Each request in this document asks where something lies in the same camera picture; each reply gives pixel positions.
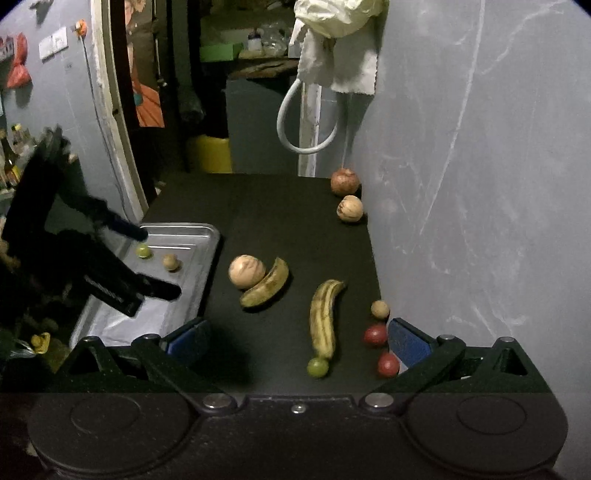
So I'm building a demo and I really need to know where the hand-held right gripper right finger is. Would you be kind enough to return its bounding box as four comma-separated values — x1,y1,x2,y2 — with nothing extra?
362,318,550,412

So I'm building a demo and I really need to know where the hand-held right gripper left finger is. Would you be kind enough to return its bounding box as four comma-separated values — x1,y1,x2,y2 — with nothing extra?
55,318,237,414

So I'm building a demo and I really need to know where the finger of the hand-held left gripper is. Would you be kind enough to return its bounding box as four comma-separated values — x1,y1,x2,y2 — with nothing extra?
90,198,150,241
134,274,182,302

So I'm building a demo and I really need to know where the metal tray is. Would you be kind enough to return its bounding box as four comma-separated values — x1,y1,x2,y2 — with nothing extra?
69,223,222,348

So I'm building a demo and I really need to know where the large tan round fruit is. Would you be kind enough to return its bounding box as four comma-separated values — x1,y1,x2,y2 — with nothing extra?
336,195,364,223
228,255,267,291

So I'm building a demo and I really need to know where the long spotted banana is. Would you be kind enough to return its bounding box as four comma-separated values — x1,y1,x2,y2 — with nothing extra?
310,279,346,361

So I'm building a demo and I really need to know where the dark glass bottle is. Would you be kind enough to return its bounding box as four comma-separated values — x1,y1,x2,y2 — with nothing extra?
0,130,21,188

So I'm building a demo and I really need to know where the short spotted banana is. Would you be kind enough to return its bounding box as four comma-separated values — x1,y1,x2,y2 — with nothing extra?
239,257,290,308

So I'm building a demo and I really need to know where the yellow capped bottle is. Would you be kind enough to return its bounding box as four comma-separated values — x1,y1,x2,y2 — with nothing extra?
10,124,36,158

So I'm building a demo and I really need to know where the yellow bucket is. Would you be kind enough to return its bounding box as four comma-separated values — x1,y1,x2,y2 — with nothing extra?
187,135,233,174

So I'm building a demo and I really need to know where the red plastic bag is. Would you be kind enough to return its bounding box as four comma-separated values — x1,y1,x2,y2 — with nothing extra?
6,64,33,90
12,32,29,66

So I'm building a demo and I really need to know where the dark cabinet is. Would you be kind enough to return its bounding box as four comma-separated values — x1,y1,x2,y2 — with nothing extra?
225,76,302,175

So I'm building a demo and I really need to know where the green box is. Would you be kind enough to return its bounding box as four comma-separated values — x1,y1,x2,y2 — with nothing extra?
200,42,243,62

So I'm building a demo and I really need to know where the white cloth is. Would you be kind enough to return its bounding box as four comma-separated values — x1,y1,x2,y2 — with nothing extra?
295,21,380,96

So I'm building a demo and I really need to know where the pale yellow plastic bag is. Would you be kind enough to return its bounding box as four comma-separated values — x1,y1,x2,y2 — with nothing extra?
293,0,390,40

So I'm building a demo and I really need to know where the white door frame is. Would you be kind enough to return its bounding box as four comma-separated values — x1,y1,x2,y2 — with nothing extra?
91,0,149,223

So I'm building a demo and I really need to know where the white hose loop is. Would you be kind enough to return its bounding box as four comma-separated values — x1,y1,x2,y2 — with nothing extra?
276,76,341,155

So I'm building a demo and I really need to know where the white wall switch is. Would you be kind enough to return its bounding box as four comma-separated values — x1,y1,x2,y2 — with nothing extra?
38,27,69,61

